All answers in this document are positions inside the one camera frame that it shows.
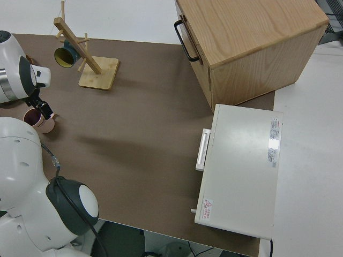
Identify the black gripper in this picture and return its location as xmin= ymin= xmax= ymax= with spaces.
xmin=26 ymin=89 xmax=54 ymax=120

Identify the pink mug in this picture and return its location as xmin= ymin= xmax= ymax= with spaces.
xmin=23 ymin=108 xmax=57 ymax=134

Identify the dark blue mug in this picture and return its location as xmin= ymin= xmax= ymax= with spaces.
xmin=54 ymin=39 xmax=81 ymax=68

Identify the wooden mug tree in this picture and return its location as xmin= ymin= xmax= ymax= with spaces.
xmin=53 ymin=0 xmax=120 ymax=91

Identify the brown table mat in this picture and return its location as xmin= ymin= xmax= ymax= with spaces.
xmin=0 ymin=33 xmax=277 ymax=257

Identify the white toaster oven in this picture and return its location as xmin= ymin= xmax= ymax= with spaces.
xmin=190 ymin=103 xmax=284 ymax=239

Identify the wooden cabinet box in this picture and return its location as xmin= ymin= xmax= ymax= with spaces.
xmin=175 ymin=0 xmax=330 ymax=108

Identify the black mesh panel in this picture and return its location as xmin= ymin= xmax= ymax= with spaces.
xmin=318 ymin=0 xmax=343 ymax=46

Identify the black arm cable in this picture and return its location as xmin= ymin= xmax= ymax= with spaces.
xmin=40 ymin=143 xmax=108 ymax=257

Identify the black cabinet handle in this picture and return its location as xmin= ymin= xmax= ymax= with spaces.
xmin=174 ymin=20 xmax=200 ymax=62

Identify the toaster door handle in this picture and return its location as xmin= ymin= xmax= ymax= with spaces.
xmin=195 ymin=128 xmax=212 ymax=172

